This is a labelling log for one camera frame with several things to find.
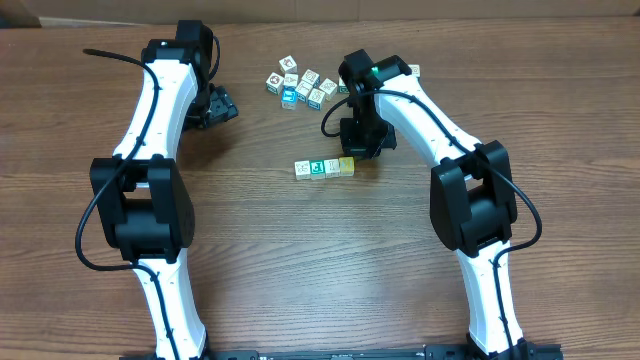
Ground white block teal side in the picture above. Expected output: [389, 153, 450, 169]
[295, 81, 313, 103]

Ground block with red picture top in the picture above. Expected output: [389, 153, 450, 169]
[279, 55, 298, 74]

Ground white block green letters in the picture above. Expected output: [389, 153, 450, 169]
[338, 77, 349, 94]

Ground white block behind blue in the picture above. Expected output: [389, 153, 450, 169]
[283, 73, 299, 91]

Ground white block red side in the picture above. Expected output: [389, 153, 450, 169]
[324, 159, 341, 178]

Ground white block teal far right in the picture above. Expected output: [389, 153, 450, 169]
[409, 64, 420, 78]

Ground white block butterfly picture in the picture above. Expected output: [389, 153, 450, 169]
[294, 160, 311, 180]

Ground white block green side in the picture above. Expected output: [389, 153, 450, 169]
[310, 160, 326, 180]

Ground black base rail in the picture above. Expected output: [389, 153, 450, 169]
[119, 342, 565, 360]

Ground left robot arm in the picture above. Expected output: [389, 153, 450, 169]
[75, 20, 238, 360]

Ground white block tilted centre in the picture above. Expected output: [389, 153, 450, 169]
[307, 88, 326, 111]

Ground yellow block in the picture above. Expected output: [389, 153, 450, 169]
[338, 157, 355, 177]

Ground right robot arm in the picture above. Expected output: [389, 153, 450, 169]
[336, 50, 560, 359]

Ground white block green grid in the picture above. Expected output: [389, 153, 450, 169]
[301, 69, 321, 88]

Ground block red circle green side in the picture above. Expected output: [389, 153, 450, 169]
[265, 72, 284, 95]

